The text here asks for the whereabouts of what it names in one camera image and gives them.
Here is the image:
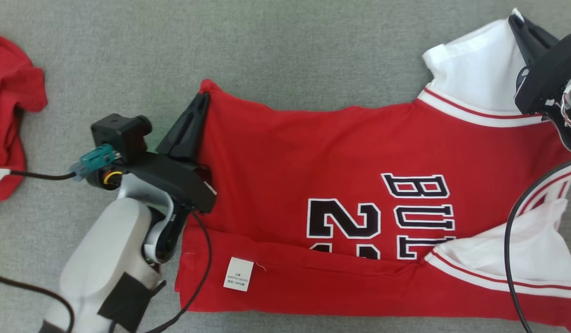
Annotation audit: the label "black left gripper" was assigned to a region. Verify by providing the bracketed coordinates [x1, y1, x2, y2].
[123, 92, 217, 214]

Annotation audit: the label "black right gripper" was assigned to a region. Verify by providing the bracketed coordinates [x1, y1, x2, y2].
[509, 16, 571, 114]

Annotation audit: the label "red basketball jersey white sleeves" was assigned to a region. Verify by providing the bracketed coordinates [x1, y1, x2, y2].
[174, 8, 571, 331]

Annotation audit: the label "red shorts white stripe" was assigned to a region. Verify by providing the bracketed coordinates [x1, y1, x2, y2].
[0, 32, 49, 222]

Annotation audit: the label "black left camera cable teal plug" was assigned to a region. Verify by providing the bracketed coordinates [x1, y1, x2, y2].
[0, 144, 117, 333]

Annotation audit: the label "black camera cable teal plug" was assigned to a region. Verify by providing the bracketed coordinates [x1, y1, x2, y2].
[504, 155, 571, 333]
[0, 144, 117, 333]

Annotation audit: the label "thin black left gripper cable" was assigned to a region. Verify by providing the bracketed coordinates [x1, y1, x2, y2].
[144, 210, 213, 333]

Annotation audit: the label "black right camera cable teal plug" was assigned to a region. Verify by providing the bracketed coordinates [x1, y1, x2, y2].
[504, 155, 571, 333]

